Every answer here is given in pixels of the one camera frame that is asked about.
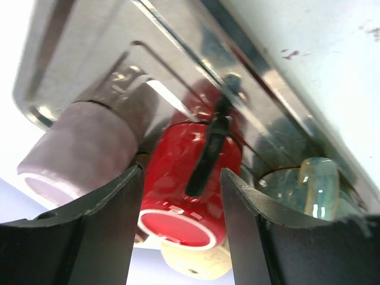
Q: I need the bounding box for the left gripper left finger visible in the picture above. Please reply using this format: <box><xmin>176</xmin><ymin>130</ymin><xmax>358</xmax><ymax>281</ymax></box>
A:
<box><xmin>1</xmin><ymin>165</ymin><xmax>144</xmax><ymax>284</ymax></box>

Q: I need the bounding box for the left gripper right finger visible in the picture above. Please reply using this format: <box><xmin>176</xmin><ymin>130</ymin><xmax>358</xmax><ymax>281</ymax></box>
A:
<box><xmin>220</xmin><ymin>169</ymin><xmax>379</xmax><ymax>284</ymax></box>

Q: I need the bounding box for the red mug black handle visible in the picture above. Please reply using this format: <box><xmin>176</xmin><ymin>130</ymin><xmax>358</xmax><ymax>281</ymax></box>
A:
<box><xmin>137</xmin><ymin>97</ymin><xmax>243</xmax><ymax>249</ymax></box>

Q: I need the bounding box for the cream beige mug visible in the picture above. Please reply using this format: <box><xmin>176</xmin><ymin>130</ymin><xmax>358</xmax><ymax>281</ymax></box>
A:
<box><xmin>161</xmin><ymin>239</ymin><xmax>232</xmax><ymax>280</ymax></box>

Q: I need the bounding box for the teal glazed mug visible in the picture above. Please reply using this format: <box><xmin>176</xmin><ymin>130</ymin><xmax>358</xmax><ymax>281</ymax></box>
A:
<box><xmin>256</xmin><ymin>157</ymin><xmax>362</xmax><ymax>221</ymax></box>

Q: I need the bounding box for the mauve cylindrical mug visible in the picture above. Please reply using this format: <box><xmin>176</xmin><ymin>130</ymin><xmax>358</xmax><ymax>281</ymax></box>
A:
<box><xmin>17</xmin><ymin>84</ymin><xmax>159</xmax><ymax>206</ymax></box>

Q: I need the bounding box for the stainless steel tray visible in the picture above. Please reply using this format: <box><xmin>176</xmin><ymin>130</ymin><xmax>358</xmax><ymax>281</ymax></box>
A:
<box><xmin>13</xmin><ymin>1</ymin><xmax>379</xmax><ymax>214</ymax></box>

